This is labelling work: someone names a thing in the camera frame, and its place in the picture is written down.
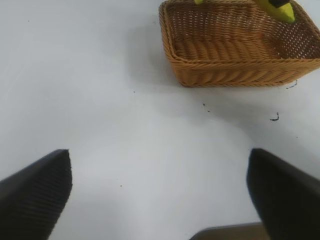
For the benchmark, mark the brown woven wicker basket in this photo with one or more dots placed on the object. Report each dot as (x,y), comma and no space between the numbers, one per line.
(225,70)

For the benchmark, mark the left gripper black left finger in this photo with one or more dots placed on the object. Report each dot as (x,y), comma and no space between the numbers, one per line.
(30,200)

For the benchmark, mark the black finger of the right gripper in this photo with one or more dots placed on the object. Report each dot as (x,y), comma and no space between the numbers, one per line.
(280,2)

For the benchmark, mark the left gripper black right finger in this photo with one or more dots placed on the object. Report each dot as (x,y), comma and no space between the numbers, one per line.
(290,195)

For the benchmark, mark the yellow banana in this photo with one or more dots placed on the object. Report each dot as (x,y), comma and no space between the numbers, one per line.
(280,13)

